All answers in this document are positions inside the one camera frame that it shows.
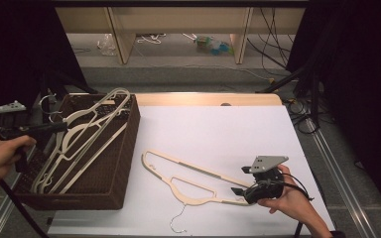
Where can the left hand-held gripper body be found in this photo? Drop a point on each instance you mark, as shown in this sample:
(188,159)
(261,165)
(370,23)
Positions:
(11,127)

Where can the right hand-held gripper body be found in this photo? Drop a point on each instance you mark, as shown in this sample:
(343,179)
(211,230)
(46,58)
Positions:
(268,185)

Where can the cream clothes hanger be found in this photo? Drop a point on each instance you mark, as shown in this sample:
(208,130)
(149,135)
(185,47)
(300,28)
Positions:
(191,201)
(123,92)
(92,158)

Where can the brown woven basket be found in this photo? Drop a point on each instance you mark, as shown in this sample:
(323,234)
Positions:
(109,165)

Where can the person's right hand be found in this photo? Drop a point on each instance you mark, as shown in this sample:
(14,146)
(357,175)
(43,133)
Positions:
(291,201)

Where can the black stand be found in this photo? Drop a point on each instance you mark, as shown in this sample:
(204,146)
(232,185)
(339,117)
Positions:
(314,95)
(46,82)

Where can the white table mat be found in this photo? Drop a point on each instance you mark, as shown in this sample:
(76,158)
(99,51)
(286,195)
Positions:
(211,129)

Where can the dark curtain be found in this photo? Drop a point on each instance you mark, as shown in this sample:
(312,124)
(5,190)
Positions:
(363,82)
(13,66)

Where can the clear plastic bag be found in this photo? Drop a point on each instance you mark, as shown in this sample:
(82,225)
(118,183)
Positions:
(106,44)

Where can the colourful plastic toys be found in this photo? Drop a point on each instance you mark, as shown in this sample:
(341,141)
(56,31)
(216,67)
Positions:
(211,45)

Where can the beige shelf unit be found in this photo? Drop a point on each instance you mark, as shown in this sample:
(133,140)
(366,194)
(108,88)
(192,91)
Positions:
(178,20)

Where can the metal floor rail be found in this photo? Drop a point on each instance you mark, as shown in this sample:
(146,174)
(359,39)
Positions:
(0,211)
(340,178)

